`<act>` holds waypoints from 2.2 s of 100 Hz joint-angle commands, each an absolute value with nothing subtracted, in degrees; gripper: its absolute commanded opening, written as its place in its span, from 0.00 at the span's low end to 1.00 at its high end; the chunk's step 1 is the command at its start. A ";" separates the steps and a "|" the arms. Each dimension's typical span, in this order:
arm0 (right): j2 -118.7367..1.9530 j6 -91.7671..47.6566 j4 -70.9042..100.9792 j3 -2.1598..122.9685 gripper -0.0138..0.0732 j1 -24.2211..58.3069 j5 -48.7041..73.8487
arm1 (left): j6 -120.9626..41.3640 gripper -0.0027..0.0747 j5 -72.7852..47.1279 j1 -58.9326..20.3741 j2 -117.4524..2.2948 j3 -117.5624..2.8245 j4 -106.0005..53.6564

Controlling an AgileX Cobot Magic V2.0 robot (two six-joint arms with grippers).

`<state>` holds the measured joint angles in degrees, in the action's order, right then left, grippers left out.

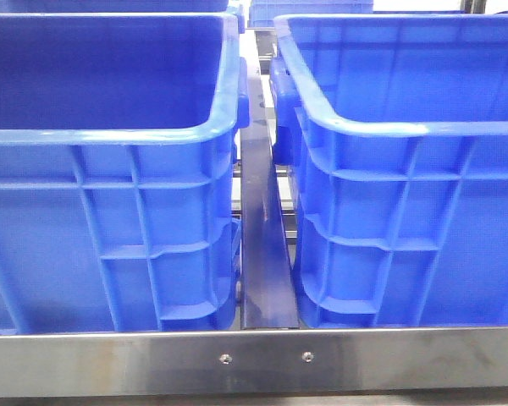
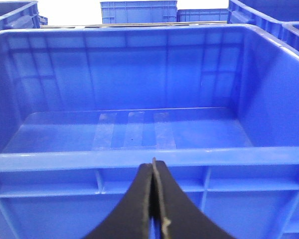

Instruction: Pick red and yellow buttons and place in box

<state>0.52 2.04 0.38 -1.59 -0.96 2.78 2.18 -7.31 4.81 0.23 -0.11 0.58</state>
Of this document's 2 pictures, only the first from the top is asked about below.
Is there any steel divider bar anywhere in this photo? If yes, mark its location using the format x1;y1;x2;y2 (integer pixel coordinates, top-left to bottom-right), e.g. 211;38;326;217
240;58;300;330

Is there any rear right blue bin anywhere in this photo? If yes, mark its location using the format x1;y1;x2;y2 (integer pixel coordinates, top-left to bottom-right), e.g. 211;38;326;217
248;0;373;28

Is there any blue plastic bin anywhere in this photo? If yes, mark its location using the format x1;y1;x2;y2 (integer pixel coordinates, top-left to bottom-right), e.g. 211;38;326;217
270;14;508;328
0;13;249;335

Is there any right blue plastic bin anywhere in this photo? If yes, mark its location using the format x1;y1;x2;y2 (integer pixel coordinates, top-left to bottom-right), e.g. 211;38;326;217
270;14;508;328

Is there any rear left blue bin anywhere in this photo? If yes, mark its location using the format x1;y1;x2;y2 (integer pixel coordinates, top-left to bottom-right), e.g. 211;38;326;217
0;0;243;15

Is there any stainless steel front rail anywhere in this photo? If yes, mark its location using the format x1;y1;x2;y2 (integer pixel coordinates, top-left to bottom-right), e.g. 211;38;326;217
0;327;508;398

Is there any left blue plastic bin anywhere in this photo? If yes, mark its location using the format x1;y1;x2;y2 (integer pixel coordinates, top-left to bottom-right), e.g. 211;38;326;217
0;13;249;335

